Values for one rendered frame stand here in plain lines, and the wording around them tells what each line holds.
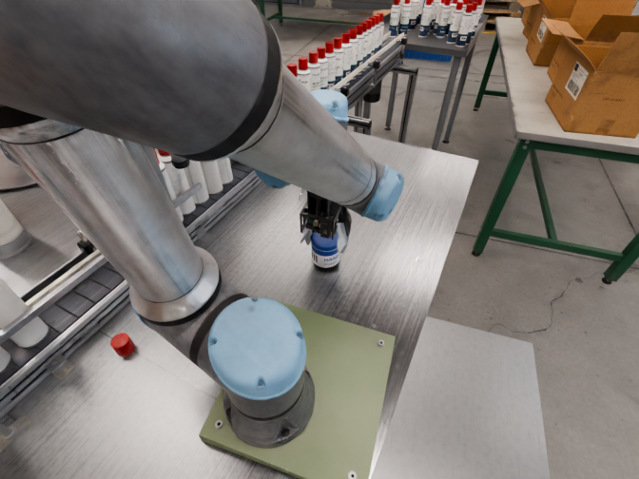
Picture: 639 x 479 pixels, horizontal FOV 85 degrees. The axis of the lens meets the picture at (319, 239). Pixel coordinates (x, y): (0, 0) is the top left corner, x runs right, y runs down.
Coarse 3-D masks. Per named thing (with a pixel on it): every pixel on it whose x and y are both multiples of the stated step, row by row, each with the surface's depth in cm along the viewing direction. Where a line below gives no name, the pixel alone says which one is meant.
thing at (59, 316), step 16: (240, 176) 104; (224, 192) 98; (208, 208) 94; (96, 272) 77; (112, 272) 77; (80, 288) 74; (96, 288) 74; (112, 288) 74; (64, 304) 71; (80, 304) 71; (48, 320) 68; (64, 320) 68; (48, 336) 66; (16, 352) 63; (32, 352) 63; (16, 368) 61; (0, 384) 59
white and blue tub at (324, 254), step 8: (312, 240) 80; (320, 240) 80; (328, 240) 80; (336, 240) 80; (312, 248) 82; (320, 248) 79; (328, 248) 79; (336, 248) 80; (312, 256) 84; (320, 256) 81; (328, 256) 80; (336, 256) 82; (320, 264) 83; (328, 264) 82
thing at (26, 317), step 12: (192, 192) 86; (180, 204) 83; (96, 264) 68; (72, 276) 66; (84, 276) 66; (60, 288) 63; (72, 288) 65; (48, 300) 62; (36, 312) 60; (12, 324) 58; (24, 324) 59; (0, 336) 56
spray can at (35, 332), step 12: (0, 288) 56; (0, 300) 56; (12, 300) 58; (0, 312) 57; (12, 312) 58; (24, 312) 60; (0, 324) 58; (36, 324) 63; (12, 336) 61; (24, 336) 62; (36, 336) 63; (24, 348) 64
